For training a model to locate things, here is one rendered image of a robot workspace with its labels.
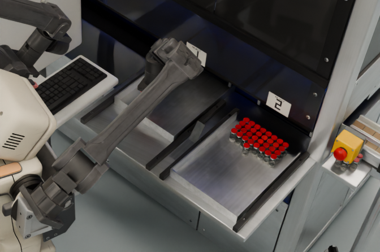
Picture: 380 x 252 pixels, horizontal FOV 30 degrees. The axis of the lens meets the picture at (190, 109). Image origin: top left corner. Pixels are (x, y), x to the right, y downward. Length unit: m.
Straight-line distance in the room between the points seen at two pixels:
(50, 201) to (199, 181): 0.63
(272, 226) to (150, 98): 1.12
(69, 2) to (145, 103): 0.93
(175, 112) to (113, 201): 0.94
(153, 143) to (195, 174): 0.18
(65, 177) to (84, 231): 1.44
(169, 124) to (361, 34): 0.74
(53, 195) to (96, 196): 1.54
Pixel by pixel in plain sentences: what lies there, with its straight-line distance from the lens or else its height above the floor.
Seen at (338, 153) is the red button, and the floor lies 1.01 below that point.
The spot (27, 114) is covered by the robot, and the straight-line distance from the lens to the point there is 1.71.
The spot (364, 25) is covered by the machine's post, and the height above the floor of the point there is 1.45.
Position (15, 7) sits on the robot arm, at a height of 1.48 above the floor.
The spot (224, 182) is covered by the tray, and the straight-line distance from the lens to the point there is 2.22.
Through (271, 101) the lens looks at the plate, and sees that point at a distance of 2.30.
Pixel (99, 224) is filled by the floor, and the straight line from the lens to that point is 3.17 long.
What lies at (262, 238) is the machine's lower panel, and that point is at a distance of 2.79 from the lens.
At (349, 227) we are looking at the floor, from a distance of 3.34.
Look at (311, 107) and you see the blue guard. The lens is 2.22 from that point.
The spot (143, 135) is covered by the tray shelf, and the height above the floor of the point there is 0.88.
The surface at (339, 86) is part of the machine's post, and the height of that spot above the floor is 1.22.
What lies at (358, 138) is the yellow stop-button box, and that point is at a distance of 2.24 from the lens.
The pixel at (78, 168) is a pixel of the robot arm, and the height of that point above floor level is 1.27.
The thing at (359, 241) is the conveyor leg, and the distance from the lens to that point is 2.72.
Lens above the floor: 2.61
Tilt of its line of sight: 46 degrees down
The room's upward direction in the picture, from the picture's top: 8 degrees clockwise
